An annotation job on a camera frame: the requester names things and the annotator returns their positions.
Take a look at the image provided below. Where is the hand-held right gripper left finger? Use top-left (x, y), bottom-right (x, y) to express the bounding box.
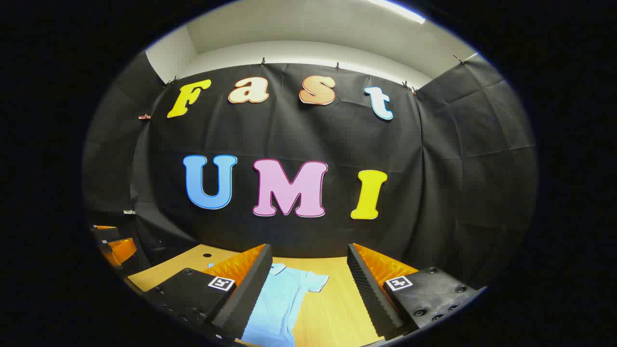
top-left (144, 243), bottom-right (274, 341)

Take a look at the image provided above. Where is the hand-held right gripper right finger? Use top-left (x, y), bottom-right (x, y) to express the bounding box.
top-left (347, 243), bottom-right (486, 341)

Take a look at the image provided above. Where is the light blue T-shirt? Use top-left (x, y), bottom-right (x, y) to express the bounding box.
top-left (207, 263), bottom-right (330, 347)

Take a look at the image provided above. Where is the black backdrop cloth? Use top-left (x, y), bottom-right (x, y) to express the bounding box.
top-left (82, 51), bottom-right (538, 290)

